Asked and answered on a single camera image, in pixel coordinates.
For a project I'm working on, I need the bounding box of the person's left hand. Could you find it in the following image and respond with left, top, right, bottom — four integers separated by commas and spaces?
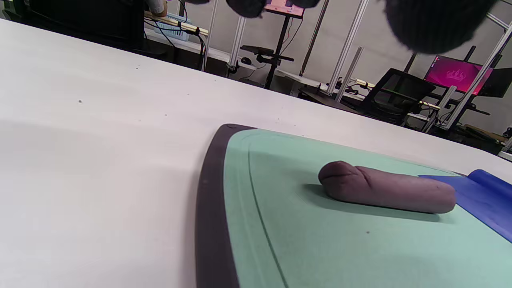
186, 0, 498, 54

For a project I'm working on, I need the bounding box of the small monitor on stand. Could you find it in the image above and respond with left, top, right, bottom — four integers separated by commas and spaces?
264, 0, 305, 19

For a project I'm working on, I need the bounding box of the black mesh chair black base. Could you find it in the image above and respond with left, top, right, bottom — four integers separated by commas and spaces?
352, 68, 437, 126

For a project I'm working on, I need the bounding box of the pink screen monitor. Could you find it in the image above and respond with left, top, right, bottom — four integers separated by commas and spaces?
424, 55, 494, 96

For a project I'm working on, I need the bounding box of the blue plastic scraper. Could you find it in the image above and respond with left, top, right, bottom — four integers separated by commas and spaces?
418, 169, 512, 244

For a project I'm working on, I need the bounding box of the black monitor stand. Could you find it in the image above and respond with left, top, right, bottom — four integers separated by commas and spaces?
240, 15, 294, 90

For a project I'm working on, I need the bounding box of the long aluminium profile post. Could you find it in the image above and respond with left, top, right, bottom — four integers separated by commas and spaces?
443, 24, 512, 130

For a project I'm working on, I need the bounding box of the light blue plastic basket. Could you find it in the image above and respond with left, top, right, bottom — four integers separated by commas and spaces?
154, 13, 191, 42

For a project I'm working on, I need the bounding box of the white desk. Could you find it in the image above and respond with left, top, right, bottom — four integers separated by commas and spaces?
276, 69, 440, 120

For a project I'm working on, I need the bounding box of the green cutting board grey rim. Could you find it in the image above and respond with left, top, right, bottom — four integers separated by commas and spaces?
195, 123, 512, 288

